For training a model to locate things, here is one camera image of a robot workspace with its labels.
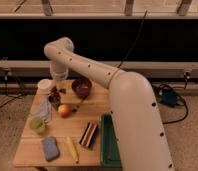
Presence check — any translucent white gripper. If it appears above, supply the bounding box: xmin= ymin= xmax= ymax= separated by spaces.
xmin=50 ymin=63 xmax=69 ymax=90

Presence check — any dark grape bunch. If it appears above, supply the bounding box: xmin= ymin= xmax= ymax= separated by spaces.
xmin=50 ymin=87 xmax=66 ymax=100

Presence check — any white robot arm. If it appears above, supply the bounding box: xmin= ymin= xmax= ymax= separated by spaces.
xmin=44 ymin=37 xmax=175 ymax=171

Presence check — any white round cup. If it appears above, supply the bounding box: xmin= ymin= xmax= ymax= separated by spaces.
xmin=37 ymin=79 xmax=53 ymax=95

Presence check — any green plastic cup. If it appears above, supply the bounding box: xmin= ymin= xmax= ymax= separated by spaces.
xmin=29 ymin=117 xmax=45 ymax=134

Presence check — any dark red bowl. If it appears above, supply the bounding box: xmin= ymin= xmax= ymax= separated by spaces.
xmin=71 ymin=78 xmax=92 ymax=98

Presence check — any red yellow apple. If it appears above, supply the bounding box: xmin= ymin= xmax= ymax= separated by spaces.
xmin=58 ymin=104 xmax=72 ymax=118

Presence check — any metal spoon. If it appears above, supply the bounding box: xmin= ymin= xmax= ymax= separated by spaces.
xmin=72 ymin=98 xmax=86 ymax=112

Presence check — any grey blue cloth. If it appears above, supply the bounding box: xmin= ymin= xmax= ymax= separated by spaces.
xmin=31 ymin=98 xmax=52 ymax=123

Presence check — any yellow corn cob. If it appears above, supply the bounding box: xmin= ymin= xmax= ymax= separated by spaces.
xmin=66 ymin=137 xmax=79 ymax=163

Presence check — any blue sponge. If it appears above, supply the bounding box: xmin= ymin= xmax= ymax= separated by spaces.
xmin=42 ymin=137 xmax=60 ymax=162

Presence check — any green plastic tray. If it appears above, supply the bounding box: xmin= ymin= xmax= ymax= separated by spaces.
xmin=100 ymin=114 xmax=121 ymax=168

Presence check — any black hanging cable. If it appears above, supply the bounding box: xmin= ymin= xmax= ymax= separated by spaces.
xmin=116 ymin=9 xmax=148 ymax=69

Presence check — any black floor cable right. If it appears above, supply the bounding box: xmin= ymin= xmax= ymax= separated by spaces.
xmin=151 ymin=71 xmax=192 ymax=125

